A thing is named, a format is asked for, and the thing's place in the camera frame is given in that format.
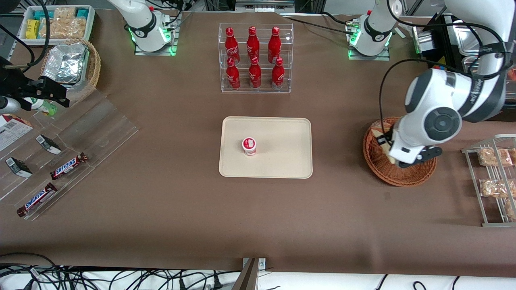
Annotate printed cardboard box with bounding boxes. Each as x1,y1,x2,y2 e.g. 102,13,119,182
0,114,34,152

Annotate red white yogurt cup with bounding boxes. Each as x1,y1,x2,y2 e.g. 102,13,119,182
242,137,258,157

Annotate stainless steel pan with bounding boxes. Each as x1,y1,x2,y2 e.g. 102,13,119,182
451,18,482,55

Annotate clear cracker bag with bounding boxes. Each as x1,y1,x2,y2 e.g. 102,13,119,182
40,18,87,39
52,7,77,21

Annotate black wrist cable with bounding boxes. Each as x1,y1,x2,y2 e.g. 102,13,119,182
0,0,51,74
378,58,508,139

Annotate black machine yellow panel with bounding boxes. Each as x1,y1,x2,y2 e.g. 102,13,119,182
419,12,516,121

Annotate tangled black cables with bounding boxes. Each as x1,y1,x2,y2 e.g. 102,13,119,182
0,252,242,290

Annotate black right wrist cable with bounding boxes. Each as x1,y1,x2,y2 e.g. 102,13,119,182
0,0,51,74

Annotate aluminium arm base plate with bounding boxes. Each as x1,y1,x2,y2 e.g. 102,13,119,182
347,44,391,62
134,38,178,56

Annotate green white small bottle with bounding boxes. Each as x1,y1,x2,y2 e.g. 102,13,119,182
24,98,58,116

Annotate aluminium foil container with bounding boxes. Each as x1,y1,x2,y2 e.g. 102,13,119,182
42,42,89,85

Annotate silver wire rack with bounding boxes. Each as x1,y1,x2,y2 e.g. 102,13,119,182
462,134,516,227

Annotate clear acrylic bottle rack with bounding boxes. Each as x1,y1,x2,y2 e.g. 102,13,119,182
218,23,294,94

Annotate dark grey left wrist bracket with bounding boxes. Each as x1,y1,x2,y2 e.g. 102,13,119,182
397,147,443,168

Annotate yellow snack packet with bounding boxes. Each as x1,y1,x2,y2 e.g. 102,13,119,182
26,19,41,40

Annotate clear acrylic display stand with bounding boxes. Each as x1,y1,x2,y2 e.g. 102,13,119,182
0,89,139,221

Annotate tan wicker basket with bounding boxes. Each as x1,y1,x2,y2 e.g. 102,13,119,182
40,38,101,103

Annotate triangle sandwich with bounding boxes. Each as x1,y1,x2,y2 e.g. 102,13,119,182
371,120,399,164

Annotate white plastic bin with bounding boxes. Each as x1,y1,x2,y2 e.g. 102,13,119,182
18,5,96,47

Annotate brown Snickers bar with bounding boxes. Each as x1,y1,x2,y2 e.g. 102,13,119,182
50,152,88,180
16,182,58,218

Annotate red cola bottle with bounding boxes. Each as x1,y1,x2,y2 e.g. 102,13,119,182
268,27,281,64
248,56,262,89
247,26,260,61
271,57,285,90
226,57,241,91
225,27,240,65

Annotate small black white box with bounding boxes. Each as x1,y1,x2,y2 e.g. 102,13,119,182
5,157,33,178
35,135,62,155

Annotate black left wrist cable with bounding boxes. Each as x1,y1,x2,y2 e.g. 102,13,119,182
378,58,508,139

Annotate beige plastic tray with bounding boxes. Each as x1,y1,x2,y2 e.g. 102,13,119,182
219,116,313,179

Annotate brown round wicker basket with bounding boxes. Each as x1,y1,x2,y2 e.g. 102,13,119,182
362,117,438,187

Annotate brown table cover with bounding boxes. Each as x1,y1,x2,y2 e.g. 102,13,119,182
0,9,516,278

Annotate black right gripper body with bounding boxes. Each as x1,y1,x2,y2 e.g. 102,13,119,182
0,56,39,111

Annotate silver metal block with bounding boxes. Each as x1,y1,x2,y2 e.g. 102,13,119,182
412,27,435,55

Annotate aluminium frame post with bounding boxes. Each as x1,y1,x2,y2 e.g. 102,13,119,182
232,258,266,290

